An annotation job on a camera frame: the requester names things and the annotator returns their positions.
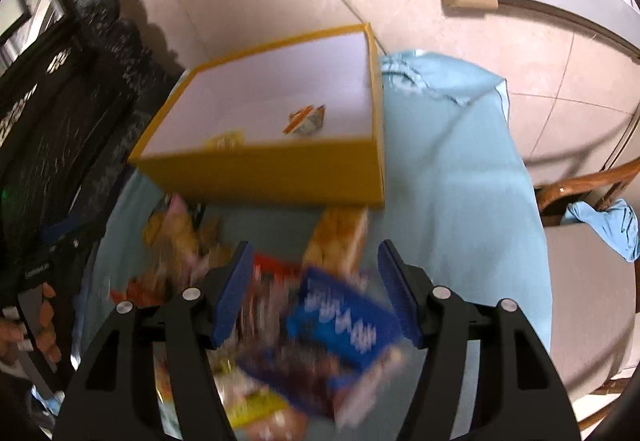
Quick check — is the blue snack packet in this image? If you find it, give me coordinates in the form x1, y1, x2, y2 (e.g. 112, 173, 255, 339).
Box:
285, 268, 401, 372

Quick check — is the person's left hand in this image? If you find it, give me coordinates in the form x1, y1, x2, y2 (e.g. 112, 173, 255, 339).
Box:
1, 283, 62, 372

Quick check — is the wooden chair with cushion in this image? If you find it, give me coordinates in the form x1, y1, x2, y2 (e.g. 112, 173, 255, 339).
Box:
536, 158, 639, 437

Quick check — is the yellow snack bar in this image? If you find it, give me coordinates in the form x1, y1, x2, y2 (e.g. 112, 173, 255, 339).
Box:
220, 387, 288, 429

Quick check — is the pink yellow snack packet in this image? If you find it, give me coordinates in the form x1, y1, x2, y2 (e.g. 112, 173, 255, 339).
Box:
142, 194, 227, 291

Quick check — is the light blue tablecloth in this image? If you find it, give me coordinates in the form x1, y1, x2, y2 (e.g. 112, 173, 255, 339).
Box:
74, 49, 554, 441

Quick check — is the red snack packet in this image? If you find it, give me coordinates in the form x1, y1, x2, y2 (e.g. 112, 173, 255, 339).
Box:
236, 253, 303, 345

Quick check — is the blue cloth on chair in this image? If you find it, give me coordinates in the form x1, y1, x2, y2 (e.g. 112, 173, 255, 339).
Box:
561, 198, 640, 262

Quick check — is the orange biscuit packet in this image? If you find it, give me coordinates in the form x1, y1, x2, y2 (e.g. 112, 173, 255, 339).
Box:
302, 206, 369, 279

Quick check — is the dark carved wooden cabinet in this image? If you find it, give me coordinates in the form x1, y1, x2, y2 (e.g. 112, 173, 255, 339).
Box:
1, 0, 182, 298

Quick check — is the yellow cardboard box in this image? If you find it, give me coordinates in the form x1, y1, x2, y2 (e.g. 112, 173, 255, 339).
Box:
129, 24, 385, 207

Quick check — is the orange white snack packet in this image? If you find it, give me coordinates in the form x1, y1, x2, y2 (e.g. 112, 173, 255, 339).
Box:
282, 104, 326, 136

